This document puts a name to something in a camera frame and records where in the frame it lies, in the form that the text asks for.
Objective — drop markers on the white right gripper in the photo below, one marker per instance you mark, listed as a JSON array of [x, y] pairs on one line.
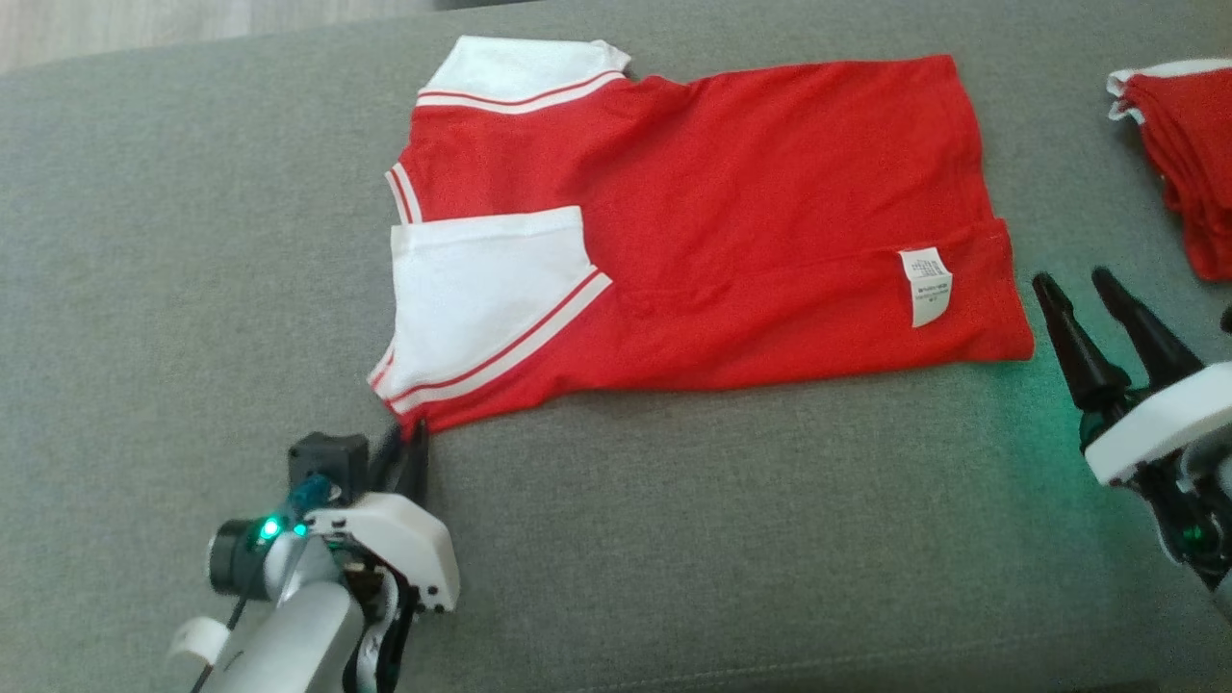
[[1155, 428]]

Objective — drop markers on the blue left wrist connector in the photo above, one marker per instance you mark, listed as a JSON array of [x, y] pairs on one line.
[[310, 493]]

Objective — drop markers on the red shorts with white trim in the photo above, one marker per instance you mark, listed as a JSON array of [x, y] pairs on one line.
[[1198, 164]]

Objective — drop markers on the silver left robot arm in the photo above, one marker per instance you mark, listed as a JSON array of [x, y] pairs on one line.
[[298, 635]]

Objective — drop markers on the red polo shirt white sleeves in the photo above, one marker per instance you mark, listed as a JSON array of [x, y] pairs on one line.
[[751, 221]]

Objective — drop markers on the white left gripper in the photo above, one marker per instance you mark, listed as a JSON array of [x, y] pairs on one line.
[[404, 544]]

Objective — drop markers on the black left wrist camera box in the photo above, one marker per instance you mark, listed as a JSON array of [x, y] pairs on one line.
[[332, 460]]

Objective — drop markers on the grey fabric sofa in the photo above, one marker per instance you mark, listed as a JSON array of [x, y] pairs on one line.
[[674, 539]]

